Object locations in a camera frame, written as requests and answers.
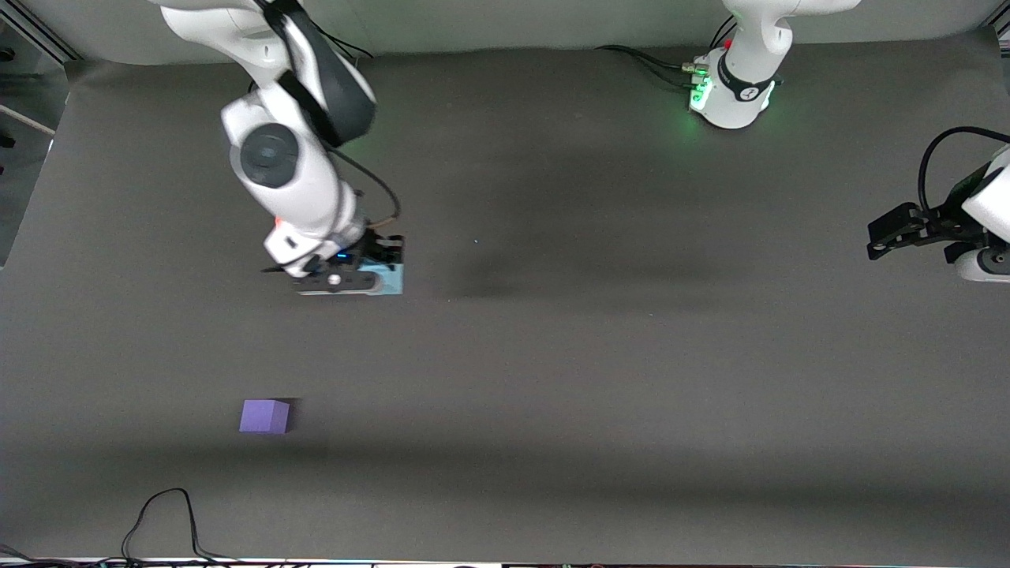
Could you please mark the purple foam block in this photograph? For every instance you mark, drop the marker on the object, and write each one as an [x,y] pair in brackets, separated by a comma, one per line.
[264,416]

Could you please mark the dark grey table mat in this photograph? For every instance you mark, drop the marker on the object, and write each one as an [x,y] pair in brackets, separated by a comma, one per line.
[552,394]

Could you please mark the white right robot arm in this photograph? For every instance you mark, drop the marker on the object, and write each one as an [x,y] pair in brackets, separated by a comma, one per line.
[292,181]

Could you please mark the aluminium frame profile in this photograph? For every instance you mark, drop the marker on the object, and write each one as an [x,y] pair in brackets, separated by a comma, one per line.
[1002,30]
[55,46]

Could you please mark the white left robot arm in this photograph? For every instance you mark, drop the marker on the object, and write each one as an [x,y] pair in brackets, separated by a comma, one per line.
[746,79]

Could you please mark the light blue foam block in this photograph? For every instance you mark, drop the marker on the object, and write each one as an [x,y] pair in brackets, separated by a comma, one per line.
[392,280]

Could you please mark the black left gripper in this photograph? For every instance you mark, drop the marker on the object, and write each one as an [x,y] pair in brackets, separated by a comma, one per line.
[944,222]

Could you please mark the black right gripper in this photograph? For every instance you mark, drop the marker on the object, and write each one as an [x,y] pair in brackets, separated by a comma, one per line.
[382,249]

